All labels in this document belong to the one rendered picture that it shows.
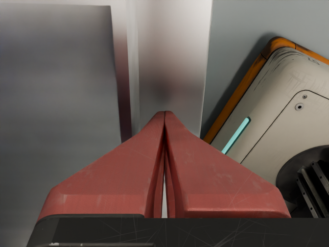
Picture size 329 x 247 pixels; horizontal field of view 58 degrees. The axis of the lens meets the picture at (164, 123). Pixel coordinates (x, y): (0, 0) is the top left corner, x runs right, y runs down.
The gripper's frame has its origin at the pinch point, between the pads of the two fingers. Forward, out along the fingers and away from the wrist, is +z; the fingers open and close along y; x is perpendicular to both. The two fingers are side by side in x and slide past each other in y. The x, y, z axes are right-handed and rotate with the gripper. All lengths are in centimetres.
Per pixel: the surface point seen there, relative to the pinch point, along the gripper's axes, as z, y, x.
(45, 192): 1.8, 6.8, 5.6
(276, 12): 90, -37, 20
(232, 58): 89, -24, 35
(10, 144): 1.9, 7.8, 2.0
